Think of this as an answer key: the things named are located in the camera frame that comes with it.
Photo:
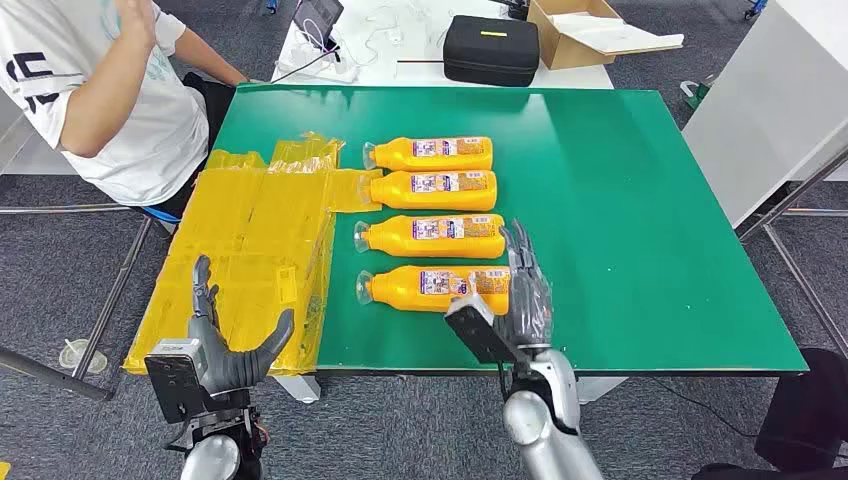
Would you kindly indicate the steel tube frame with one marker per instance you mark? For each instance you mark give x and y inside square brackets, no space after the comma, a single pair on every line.
[821,212]
[66,209]

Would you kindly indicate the white power strip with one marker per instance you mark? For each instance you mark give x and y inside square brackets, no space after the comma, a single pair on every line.
[318,71]

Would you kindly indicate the person's left forearm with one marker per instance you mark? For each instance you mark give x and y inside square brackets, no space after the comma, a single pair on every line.
[212,60]

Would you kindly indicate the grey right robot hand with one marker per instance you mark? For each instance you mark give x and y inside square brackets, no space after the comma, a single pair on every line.
[530,311]

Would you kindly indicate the person's right hand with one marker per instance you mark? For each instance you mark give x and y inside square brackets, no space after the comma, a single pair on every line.
[136,23]

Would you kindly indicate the white table leg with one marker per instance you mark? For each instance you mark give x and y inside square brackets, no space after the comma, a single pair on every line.
[301,391]
[593,389]

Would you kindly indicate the small black device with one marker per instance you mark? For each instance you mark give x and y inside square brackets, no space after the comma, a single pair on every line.
[518,9]

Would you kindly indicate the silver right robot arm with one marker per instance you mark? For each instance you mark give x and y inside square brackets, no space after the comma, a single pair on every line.
[550,430]

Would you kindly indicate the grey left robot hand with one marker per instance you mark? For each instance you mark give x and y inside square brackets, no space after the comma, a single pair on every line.
[225,368]

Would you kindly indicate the thin dark stick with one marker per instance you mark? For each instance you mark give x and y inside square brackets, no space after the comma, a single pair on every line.
[420,61]

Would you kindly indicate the green floor object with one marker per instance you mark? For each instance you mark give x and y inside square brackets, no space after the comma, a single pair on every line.
[696,96]

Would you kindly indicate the open cardboard box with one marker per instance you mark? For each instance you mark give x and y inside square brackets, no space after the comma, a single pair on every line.
[563,50]

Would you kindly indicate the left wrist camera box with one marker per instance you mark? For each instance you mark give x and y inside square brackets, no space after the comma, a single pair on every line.
[173,378]

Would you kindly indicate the dark tablet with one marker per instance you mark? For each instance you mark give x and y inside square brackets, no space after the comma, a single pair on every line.
[318,16]

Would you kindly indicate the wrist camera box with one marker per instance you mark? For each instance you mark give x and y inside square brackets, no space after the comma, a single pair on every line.
[477,331]
[173,378]

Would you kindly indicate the white cabinet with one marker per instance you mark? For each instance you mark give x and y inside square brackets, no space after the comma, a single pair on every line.
[762,99]

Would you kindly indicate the person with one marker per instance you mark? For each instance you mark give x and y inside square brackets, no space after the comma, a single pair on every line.
[132,119]

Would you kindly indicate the clear plastic cup lid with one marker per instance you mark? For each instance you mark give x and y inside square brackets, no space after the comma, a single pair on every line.
[83,358]

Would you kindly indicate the white sheet in box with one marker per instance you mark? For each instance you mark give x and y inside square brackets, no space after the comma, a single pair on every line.
[616,36]

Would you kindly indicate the blue stool seat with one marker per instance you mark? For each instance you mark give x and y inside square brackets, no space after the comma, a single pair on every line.
[162,214]

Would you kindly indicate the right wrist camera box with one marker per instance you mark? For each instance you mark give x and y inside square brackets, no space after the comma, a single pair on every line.
[477,331]

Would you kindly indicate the black zip case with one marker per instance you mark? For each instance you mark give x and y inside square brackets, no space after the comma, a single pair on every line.
[490,53]

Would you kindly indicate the orange detergent bottle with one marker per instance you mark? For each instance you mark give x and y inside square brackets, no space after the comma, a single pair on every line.
[397,291]
[397,156]
[397,240]
[397,192]

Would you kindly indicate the person's right forearm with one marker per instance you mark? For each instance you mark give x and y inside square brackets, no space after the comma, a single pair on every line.
[106,93]

